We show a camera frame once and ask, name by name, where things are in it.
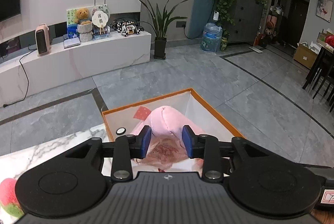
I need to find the pink fabric pouch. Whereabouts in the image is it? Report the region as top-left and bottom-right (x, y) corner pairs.
(131, 105), (204, 172)

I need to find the potted green plant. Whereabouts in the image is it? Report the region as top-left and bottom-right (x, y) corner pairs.
(138, 0), (189, 60)

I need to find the dark dining table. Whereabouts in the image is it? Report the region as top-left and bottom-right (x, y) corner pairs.
(302, 45), (334, 107)

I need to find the cardboard box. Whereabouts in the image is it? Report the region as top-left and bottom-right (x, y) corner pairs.
(293, 42), (321, 69)

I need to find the brown teddy bear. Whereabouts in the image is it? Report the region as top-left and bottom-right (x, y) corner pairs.
(74, 8), (91, 25)

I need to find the orange storage box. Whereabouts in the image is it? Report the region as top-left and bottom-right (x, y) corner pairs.
(102, 88), (242, 175)

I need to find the pink space heater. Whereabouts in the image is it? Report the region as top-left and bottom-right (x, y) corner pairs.
(35, 24), (51, 56)

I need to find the black power cable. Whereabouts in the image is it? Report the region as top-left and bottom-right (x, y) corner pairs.
(2, 47), (38, 108)

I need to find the grey drawer cabinet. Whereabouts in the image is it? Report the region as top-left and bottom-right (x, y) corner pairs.
(227, 0), (264, 43)

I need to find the blue water jug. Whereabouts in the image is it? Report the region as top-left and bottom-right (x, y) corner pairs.
(200, 10), (223, 53)

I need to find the black white toy vehicle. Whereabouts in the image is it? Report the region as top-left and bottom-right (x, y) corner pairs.
(111, 18), (144, 37)

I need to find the white tv console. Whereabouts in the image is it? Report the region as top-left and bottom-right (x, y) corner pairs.
(0, 31), (151, 105)

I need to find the pink green fluffy peach plush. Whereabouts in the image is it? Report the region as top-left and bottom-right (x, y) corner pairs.
(1, 178), (24, 218)

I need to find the white paper fan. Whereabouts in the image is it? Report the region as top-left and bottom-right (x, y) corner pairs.
(92, 10), (109, 34)

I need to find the small notebook on console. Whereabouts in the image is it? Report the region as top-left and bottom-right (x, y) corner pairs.
(63, 37), (81, 49)

